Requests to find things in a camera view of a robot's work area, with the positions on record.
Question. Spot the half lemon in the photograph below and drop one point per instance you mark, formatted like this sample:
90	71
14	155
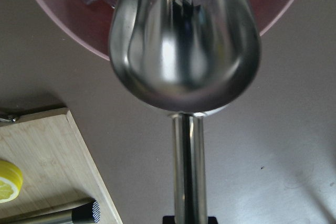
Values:
11	181

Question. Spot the steel ice scoop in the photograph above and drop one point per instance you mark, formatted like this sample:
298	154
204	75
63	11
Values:
189	58

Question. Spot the bamboo cutting board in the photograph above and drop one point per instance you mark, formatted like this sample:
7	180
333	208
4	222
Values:
58	170

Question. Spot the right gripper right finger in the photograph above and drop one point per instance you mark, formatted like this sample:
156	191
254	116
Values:
212	220

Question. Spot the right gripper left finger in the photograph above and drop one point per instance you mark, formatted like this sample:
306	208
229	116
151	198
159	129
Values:
168	220

